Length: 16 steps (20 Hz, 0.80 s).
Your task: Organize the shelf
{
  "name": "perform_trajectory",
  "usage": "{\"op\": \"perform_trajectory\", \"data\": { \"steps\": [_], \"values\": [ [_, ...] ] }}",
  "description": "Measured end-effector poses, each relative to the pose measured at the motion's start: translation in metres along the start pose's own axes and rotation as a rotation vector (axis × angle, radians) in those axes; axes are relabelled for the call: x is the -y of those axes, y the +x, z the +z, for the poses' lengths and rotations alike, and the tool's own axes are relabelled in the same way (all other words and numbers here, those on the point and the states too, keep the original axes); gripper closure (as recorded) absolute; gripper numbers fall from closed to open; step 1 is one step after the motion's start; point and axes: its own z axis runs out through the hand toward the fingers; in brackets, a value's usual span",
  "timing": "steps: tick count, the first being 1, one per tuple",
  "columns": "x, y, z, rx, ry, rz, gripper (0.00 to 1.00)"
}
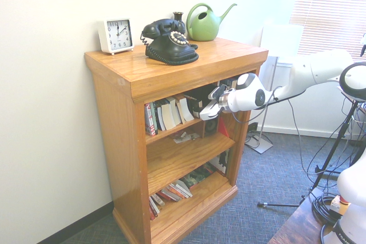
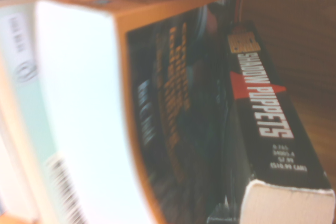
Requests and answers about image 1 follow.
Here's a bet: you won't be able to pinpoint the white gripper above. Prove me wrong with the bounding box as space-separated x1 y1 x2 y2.
199 99 224 121

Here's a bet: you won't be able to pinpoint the small wooden speaker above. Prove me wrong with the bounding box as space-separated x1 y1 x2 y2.
203 118 220 139

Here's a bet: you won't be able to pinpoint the red triangular folder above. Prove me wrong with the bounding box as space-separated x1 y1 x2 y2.
217 117 230 139

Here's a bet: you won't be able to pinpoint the black cover leaning book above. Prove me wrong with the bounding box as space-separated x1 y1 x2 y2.
187 84 220 105

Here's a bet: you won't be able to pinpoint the loose paper cards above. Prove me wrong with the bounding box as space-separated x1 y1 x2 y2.
172 131 200 144

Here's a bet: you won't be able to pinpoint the black white picture book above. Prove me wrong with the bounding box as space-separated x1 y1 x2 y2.
208 149 230 177

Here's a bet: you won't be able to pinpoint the dark green spine book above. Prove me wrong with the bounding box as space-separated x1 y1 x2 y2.
150 101 160 135

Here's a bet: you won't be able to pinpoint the red white spine book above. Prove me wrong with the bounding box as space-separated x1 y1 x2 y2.
144 102 157 137

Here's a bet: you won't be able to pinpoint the camouflage cover book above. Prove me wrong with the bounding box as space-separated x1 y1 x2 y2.
179 169 217 190

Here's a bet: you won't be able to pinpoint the black rotary telephone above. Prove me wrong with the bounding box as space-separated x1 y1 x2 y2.
140 18 200 66

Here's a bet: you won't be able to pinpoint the green plastic watering can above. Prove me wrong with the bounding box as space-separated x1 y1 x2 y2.
186 3 238 42

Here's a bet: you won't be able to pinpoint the white window sill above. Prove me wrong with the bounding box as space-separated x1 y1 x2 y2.
276 55 298 69

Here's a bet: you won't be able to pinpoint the dark red spine book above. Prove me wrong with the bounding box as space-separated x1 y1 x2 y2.
156 190 180 202

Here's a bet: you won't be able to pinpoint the wooden bookshelf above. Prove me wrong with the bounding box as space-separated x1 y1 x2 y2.
84 37 269 244

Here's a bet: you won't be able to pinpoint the black vase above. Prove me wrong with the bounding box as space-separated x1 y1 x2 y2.
172 11 186 35

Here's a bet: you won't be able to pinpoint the white floor lamp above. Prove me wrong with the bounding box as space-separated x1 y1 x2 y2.
245 23 304 155

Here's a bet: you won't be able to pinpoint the white grey cover book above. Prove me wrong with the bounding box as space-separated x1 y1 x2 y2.
148 199 157 221

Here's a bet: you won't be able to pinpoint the white square alarm clock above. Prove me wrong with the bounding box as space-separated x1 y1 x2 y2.
97 18 135 56

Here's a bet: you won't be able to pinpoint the black furniture leg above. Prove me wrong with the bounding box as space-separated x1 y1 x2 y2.
350 138 366 170

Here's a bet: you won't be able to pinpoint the white window blinds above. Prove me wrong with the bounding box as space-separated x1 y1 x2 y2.
289 0 366 63

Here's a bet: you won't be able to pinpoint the yellow emergency stop box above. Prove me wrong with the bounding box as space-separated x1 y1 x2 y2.
330 195 352 215

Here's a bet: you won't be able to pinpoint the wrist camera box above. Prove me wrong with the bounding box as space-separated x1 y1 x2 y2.
208 85 230 102

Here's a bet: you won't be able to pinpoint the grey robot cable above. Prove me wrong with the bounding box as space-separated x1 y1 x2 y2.
230 86 315 176

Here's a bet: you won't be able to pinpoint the black camera tripod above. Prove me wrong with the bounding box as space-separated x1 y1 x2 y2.
257 99 366 208

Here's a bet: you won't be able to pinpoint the coiled black cable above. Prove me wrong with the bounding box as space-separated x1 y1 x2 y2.
311 192 343 225

